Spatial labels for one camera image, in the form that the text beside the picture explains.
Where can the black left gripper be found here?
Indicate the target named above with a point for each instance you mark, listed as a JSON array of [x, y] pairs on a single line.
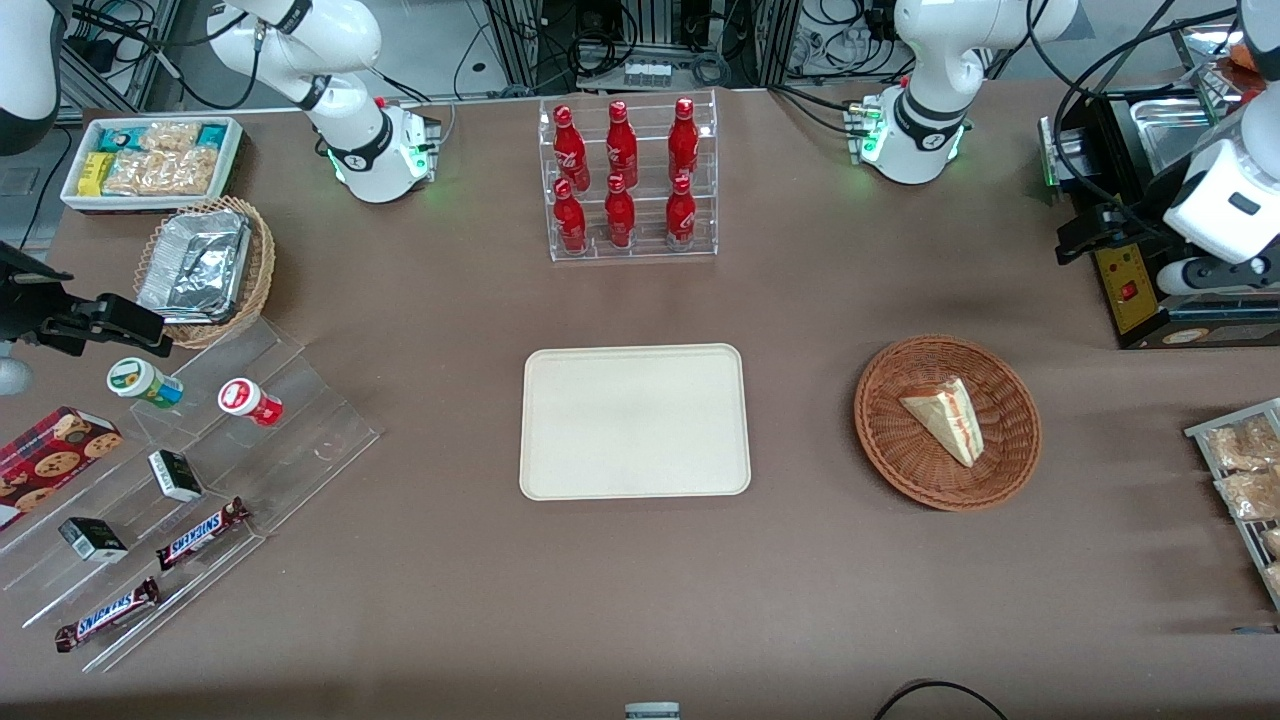
[[1127, 226]]

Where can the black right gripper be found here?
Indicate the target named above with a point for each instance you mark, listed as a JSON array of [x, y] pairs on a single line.
[[22, 305]]

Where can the triangle sandwich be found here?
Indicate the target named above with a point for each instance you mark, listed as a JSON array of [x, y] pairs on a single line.
[[950, 420]]

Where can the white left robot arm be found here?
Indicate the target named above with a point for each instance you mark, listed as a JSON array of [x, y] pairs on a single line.
[[925, 60]]

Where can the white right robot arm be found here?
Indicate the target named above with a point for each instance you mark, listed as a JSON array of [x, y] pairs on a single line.
[[340, 40]]

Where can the light wicker basket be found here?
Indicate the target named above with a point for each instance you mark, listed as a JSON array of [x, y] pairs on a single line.
[[258, 270]]

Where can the round brown wicker basket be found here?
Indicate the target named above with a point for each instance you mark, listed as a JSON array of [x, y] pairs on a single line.
[[900, 440]]

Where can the cream plastic tray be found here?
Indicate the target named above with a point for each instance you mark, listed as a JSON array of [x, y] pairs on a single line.
[[634, 422]]

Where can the green lid yogurt cup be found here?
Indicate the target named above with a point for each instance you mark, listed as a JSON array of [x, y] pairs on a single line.
[[140, 380]]

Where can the black food warmer cabinet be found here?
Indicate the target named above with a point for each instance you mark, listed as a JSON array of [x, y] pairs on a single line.
[[1135, 300]]

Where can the aluminium foil container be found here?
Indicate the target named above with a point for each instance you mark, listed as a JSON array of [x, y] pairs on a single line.
[[195, 265]]

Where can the red lid yogurt cup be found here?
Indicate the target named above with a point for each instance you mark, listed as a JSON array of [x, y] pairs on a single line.
[[245, 400]]

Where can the white rectangular snack bin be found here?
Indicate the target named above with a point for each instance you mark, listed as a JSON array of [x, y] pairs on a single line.
[[70, 195]]

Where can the red chocolate cookie box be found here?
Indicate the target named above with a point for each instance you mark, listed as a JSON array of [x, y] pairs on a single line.
[[50, 460]]

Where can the yellow snack packet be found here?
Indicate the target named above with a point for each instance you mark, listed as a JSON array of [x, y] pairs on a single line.
[[95, 173]]

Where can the clear rice cracker bag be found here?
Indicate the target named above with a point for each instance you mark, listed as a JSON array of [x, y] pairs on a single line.
[[170, 135], [160, 172]]

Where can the small black white carton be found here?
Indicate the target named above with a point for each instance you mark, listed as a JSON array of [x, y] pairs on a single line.
[[92, 540], [175, 476]]

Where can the teal snack packet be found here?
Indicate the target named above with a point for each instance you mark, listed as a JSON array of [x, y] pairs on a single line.
[[212, 135], [120, 137]]

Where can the clear acrylic stepped display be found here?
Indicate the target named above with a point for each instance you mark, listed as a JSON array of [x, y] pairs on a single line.
[[300, 430]]

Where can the brown snickers bar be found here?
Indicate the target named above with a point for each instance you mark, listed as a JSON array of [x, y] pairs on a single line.
[[105, 615], [200, 535]]

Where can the clear fried snack bag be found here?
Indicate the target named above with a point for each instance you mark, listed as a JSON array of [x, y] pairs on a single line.
[[1240, 445], [1250, 495]]

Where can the red cola bottle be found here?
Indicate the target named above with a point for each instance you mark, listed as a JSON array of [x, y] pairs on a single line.
[[569, 145], [681, 215], [570, 220], [620, 215], [621, 145], [683, 140]]

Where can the clear acrylic bottle rack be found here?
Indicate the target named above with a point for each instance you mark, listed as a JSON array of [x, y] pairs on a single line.
[[640, 250]]

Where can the white power strip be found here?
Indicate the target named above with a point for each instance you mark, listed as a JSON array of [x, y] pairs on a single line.
[[648, 73]]

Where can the small grey device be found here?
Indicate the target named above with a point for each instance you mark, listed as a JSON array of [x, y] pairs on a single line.
[[652, 711]]

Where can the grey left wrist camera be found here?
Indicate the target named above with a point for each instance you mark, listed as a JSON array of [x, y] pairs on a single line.
[[1215, 277]]

